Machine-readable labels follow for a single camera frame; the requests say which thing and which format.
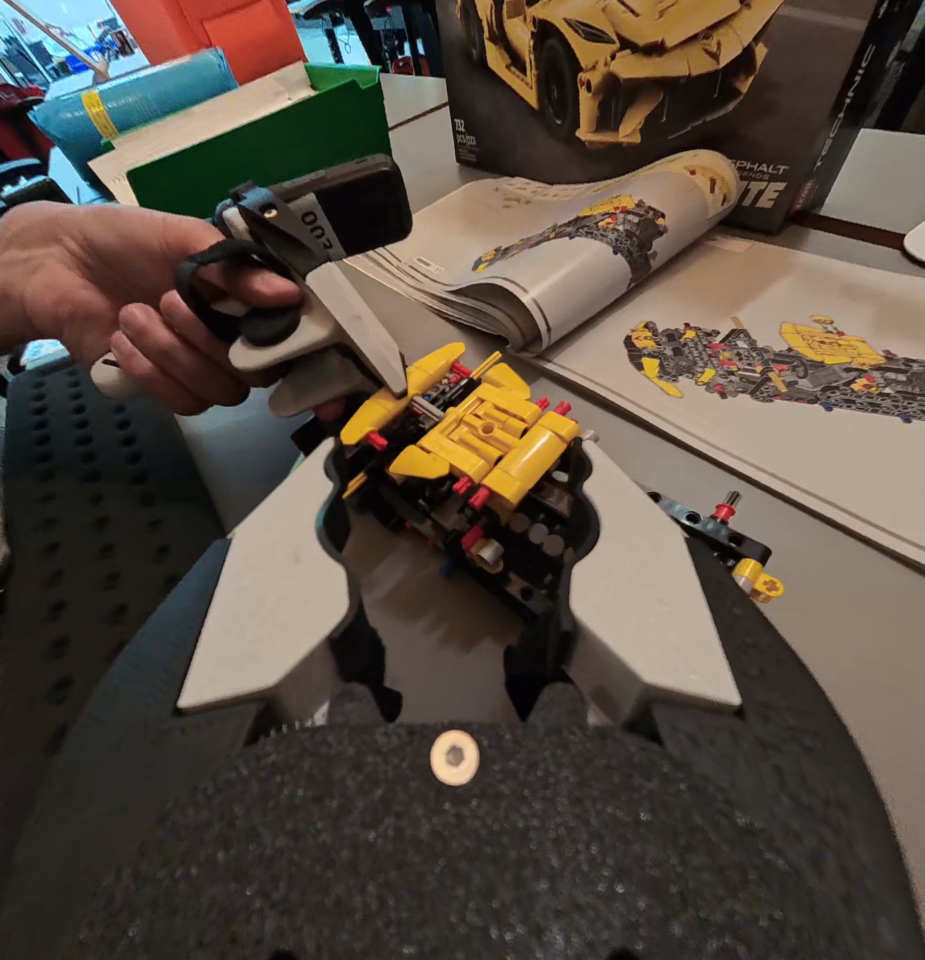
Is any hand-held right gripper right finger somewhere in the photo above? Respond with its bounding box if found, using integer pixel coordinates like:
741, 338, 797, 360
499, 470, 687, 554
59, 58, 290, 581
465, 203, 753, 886
562, 437, 744, 730

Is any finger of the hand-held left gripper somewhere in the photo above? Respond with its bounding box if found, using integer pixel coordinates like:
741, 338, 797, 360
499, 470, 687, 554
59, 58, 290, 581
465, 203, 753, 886
307, 258, 410, 399
267, 351, 379, 419

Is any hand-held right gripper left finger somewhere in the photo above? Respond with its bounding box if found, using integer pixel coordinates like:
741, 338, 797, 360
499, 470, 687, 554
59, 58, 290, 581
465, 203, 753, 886
176, 437, 362, 726

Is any partly built lego car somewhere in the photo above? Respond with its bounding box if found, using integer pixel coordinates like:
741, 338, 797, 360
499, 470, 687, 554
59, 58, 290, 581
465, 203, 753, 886
290, 341, 786, 621

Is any black lego set box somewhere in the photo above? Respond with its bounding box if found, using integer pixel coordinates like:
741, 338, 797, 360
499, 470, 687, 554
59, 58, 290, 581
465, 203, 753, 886
434, 0, 923, 237

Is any person's left hand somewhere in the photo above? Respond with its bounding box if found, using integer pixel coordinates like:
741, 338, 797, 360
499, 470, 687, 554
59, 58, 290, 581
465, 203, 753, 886
0, 201, 305, 417

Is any green plastic bin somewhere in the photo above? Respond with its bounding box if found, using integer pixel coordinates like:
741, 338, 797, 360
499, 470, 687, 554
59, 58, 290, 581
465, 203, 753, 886
123, 62, 394, 224

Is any open instruction booklet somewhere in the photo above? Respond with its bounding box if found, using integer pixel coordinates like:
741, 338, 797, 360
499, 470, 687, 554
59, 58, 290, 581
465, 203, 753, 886
346, 148, 925, 580

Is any stack of white papers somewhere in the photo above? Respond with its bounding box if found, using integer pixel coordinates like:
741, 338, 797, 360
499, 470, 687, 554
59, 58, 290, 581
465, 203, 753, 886
86, 60, 315, 209

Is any orange plastic caddy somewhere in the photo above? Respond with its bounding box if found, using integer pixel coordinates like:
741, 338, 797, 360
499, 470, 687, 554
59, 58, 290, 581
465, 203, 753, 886
108, 0, 309, 89

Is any blue rolled mat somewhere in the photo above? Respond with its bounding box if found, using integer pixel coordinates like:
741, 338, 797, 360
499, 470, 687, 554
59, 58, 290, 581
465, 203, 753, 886
27, 46, 240, 190

